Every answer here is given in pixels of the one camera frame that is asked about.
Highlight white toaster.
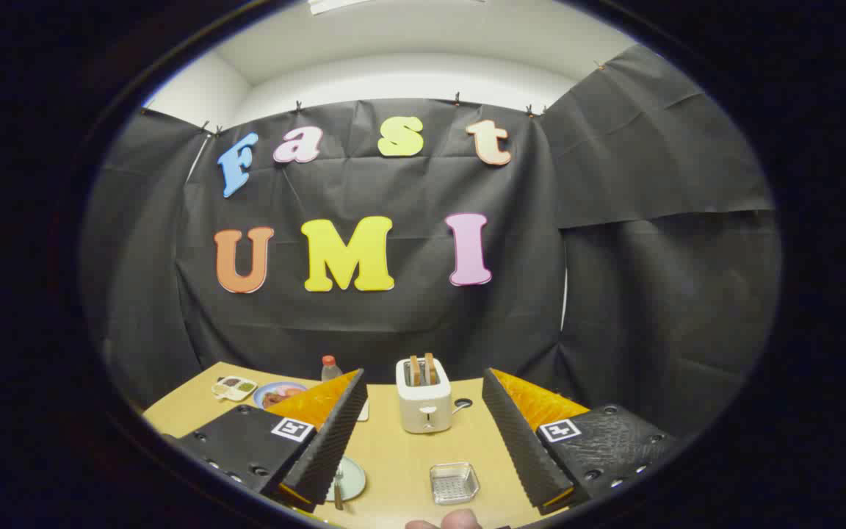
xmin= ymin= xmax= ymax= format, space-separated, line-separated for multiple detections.
xmin=396 ymin=358 xmax=453 ymax=434

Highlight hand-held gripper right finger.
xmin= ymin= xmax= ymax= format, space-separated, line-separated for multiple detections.
xmin=482 ymin=367 xmax=681 ymax=515

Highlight ceiling light panel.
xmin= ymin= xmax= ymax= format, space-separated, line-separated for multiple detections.
xmin=308 ymin=0 xmax=372 ymax=15

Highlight brown meat pieces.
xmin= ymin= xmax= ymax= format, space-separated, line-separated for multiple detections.
xmin=263 ymin=386 xmax=306 ymax=407

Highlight metal wire basket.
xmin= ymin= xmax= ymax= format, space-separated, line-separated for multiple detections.
xmin=430 ymin=462 xmax=480 ymax=505

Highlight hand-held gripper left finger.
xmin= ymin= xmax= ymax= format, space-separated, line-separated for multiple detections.
xmin=162 ymin=368 xmax=369 ymax=514

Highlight light green plate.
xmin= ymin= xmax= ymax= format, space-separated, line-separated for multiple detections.
xmin=325 ymin=456 xmax=367 ymax=503

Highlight blue oval plate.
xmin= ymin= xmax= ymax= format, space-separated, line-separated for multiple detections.
xmin=253 ymin=381 xmax=308 ymax=410

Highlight white sauce packet tray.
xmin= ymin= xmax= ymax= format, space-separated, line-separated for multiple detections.
xmin=211 ymin=375 xmax=258 ymax=402

